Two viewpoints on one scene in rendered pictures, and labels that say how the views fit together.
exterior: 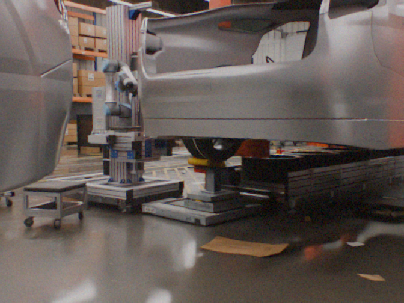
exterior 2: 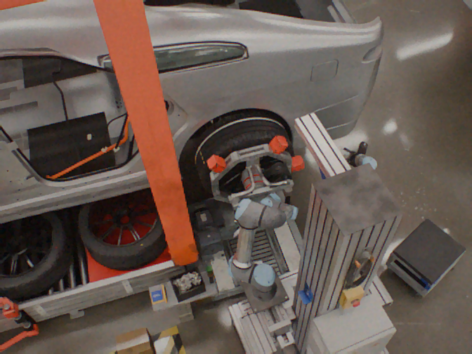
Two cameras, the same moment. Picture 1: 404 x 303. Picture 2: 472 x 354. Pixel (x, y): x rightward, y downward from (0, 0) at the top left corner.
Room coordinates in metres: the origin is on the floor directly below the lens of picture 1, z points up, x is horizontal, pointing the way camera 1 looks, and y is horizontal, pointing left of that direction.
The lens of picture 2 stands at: (6.10, 1.00, 3.64)
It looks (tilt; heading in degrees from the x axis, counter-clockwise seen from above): 55 degrees down; 213
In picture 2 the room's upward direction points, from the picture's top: 3 degrees counter-clockwise
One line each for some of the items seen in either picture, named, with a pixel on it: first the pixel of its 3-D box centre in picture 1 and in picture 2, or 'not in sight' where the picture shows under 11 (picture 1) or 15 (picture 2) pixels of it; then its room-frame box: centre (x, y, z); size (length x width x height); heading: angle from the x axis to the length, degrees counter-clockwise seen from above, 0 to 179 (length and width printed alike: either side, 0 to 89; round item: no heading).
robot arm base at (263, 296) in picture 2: not in sight; (264, 285); (5.06, 0.48, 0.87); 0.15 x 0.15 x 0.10
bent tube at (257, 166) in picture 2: not in sight; (272, 171); (4.43, 0.20, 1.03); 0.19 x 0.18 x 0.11; 47
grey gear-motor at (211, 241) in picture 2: (226, 183); (206, 230); (4.66, -0.23, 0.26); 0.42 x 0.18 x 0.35; 47
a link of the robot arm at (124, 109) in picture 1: (124, 109); not in sight; (4.67, 0.79, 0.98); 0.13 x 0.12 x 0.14; 119
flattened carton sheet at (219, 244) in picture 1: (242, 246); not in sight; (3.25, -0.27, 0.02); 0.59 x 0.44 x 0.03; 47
